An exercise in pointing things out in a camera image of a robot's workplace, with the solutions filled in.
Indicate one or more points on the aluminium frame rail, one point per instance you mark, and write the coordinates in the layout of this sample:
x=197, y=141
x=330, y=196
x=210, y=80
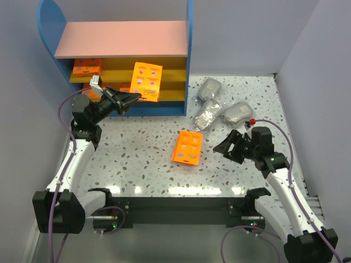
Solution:
x=31, y=243

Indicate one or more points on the silver sponge pack top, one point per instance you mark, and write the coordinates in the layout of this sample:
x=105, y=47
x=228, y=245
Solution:
x=209, y=90

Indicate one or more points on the orange sponge box bottom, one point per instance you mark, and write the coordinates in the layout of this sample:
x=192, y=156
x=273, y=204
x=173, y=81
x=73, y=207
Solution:
x=146, y=80

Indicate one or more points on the blue pink yellow shelf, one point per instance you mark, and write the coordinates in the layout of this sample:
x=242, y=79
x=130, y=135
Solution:
x=120, y=44

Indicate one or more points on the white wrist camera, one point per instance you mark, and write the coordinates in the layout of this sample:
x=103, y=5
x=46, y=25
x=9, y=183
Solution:
x=96, y=85
x=248, y=132

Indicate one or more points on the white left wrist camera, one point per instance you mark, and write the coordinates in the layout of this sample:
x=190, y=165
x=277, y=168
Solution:
x=96, y=85

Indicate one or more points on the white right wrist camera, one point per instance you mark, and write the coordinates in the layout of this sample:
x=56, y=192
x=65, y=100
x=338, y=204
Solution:
x=248, y=132

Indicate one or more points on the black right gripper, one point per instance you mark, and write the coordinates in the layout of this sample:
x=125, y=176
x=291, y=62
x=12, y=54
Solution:
x=238, y=148

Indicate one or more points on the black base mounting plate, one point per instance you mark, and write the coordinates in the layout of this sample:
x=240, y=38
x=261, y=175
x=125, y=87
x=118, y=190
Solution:
x=225, y=211

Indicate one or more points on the silver sponge pack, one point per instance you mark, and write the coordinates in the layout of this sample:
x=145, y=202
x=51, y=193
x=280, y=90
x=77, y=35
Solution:
x=237, y=114
x=208, y=114
x=209, y=90

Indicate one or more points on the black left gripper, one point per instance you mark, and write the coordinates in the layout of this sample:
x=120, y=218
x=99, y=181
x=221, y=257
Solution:
x=117, y=98

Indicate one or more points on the orange sponge box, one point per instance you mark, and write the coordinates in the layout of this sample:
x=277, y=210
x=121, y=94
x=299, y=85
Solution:
x=146, y=80
x=188, y=148
x=87, y=67
x=93, y=93
x=125, y=87

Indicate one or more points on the orange sponge box on shelf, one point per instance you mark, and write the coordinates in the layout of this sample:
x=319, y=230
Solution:
x=93, y=93

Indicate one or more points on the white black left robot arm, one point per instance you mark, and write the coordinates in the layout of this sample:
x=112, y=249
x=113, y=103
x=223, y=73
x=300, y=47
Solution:
x=57, y=208

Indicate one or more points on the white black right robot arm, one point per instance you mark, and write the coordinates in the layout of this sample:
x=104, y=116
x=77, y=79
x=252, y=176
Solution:
x=304, y=236

